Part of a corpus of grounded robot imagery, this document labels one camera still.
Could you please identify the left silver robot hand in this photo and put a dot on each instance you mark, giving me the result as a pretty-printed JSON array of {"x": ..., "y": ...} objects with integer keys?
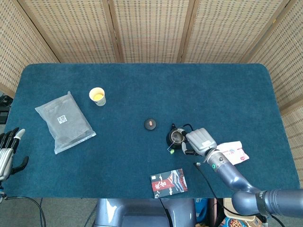
[{"x": 6, "y": 158}]

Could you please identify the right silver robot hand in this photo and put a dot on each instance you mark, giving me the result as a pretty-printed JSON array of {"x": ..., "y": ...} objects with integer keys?
[{"x": 201, "y": 142}]

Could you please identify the grey tea bag green tag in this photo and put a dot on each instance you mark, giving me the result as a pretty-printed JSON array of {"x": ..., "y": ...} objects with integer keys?
[{"x": 176, "y": 137}]

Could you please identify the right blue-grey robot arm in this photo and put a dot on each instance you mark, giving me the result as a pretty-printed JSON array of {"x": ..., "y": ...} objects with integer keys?
[{"x": 232, "y": 177}]

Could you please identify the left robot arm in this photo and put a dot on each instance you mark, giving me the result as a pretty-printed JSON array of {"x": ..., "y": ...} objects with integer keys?
[{"x": 1, "y": 188}]

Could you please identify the black teapot lid orange knob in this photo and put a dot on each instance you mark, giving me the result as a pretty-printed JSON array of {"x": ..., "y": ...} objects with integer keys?
[{"x": 150, "y": 124}]

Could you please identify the blue bag on floor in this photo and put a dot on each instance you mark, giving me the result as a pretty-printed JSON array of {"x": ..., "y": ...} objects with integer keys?
[{"x": 201, "y": 209}]

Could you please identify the white pink cloth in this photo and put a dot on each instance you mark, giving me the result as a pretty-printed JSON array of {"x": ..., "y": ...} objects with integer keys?
[{"x": 233, "y": 152}]

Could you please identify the black equipment on floor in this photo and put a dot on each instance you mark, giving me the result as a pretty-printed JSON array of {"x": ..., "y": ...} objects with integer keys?
[{"x": 4, "y": 108}]

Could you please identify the black red printed book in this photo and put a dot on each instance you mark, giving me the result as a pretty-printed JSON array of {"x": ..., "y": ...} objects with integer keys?
[{"x": 169, "y": 183}]

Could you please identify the grey plastic zip package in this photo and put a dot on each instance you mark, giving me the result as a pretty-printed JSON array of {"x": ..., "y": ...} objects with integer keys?
[{"x": 64, "y": 120}]

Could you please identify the blue carpet table cloth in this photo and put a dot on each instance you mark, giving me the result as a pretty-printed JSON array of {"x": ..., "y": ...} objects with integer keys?
[{"x": 142, "y": 89}]

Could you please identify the blue-grey robot torso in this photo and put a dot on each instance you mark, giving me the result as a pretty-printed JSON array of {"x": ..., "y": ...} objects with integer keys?
[{"x": 142, "y": 212}]

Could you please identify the white floral paper cup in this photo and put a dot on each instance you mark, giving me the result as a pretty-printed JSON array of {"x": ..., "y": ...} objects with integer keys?
[{"x": 97, "y": 97}]

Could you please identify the woven wicker folding screen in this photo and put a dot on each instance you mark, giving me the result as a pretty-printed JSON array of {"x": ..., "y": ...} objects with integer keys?
[{"x": 151, "y": 28}]

